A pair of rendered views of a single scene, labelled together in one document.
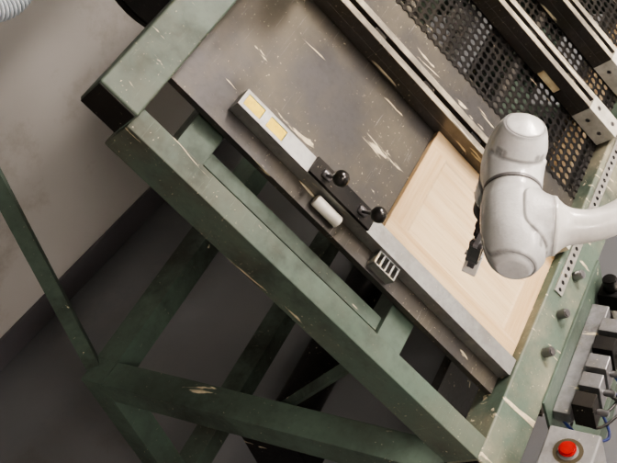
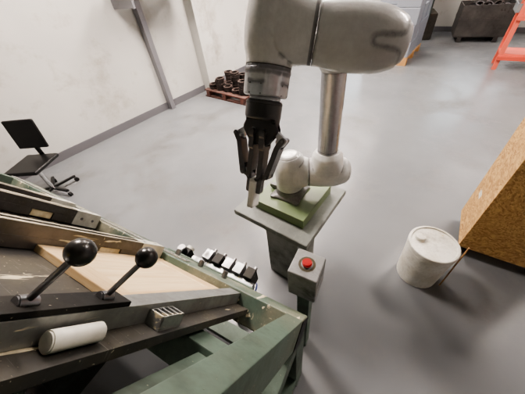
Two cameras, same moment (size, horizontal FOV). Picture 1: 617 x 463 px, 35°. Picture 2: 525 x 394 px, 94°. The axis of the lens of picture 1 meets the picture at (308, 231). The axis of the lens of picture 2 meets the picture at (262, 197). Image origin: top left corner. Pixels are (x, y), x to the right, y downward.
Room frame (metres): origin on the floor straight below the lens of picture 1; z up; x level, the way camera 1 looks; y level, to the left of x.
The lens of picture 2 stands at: (1.47, 0.14, 1.80)
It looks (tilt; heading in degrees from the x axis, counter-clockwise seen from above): 43 degrees down; 261
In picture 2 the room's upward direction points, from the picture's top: 7 degrees counter-clockwise
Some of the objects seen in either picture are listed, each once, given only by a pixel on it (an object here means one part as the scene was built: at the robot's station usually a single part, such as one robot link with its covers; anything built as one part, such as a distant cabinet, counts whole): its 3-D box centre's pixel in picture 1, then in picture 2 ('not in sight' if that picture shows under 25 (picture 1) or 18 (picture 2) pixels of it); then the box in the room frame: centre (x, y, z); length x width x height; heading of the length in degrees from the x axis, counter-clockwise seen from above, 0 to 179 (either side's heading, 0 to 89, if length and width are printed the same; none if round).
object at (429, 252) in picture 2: not in sight; (428, 255); (0.25, -0.53, 0.24); 0.32 x 0.30 x 0.47; 129
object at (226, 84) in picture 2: not in sight; (236, 83); (0.87, -4.87, 0.20); 1.13 x 0.80 x 0.41; 129
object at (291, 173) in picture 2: not in sight; (291, 170); (1.12, -0.88, 0.98); 0.18 x 0.16 x 0.22; 157
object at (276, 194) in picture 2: not in sight; (287, 188); (1.14, -0.90, 0.84); 0.22 x 0.18 x 0.06; 134
